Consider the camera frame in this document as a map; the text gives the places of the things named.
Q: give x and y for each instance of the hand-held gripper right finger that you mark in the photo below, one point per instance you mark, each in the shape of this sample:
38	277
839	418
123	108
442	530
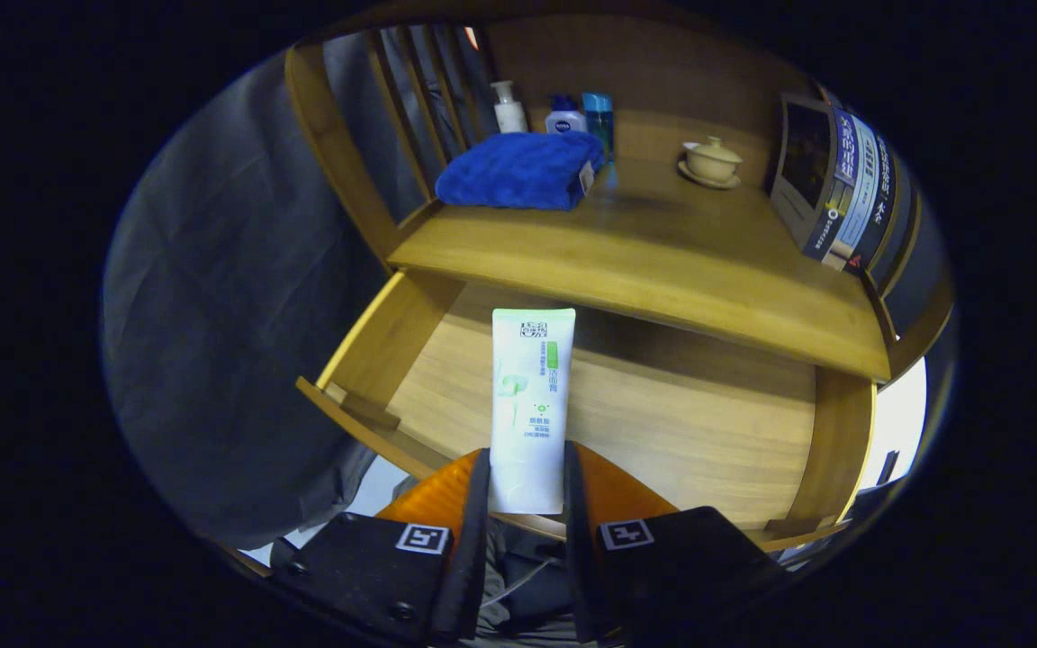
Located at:
580	558

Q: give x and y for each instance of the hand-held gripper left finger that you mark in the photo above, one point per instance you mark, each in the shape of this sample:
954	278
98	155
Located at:
475	549

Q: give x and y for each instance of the white green cleanser tube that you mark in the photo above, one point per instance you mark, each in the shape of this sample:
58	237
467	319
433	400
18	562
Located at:
532	423

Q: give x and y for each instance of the wooden drawer with black knob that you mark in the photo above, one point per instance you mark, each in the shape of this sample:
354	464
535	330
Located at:
680	423

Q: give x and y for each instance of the wooden countertop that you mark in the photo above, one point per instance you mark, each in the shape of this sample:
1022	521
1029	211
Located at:
644	261

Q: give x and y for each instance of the wooden cabinet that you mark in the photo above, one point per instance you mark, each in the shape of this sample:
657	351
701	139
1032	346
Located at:
662	81

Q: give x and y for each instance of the person's grey clothing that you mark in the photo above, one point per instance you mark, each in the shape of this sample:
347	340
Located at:
527	598

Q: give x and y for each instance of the black backdrop cloth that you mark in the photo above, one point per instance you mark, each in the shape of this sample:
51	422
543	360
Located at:
230	315

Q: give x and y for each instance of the blue folded towel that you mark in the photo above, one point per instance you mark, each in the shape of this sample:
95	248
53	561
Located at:
518	171

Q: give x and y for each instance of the beige lidded teacup with saucer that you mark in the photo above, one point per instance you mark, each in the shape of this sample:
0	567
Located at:
710	162

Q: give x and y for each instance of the white pump bottle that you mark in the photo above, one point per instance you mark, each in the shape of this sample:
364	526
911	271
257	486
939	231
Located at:
509	112

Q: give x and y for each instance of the white bottle with blue cap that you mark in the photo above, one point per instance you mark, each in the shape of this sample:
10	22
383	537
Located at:
565	120

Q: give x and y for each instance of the blue transparent bottle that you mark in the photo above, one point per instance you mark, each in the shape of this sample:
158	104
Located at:
599	117

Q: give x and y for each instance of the book with blue spine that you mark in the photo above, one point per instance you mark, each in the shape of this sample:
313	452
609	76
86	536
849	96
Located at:
807	162

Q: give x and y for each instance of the book with pale grey spine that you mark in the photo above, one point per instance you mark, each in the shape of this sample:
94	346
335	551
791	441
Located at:
861	198

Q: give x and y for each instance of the book with black spine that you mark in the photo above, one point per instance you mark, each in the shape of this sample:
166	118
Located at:
883	202

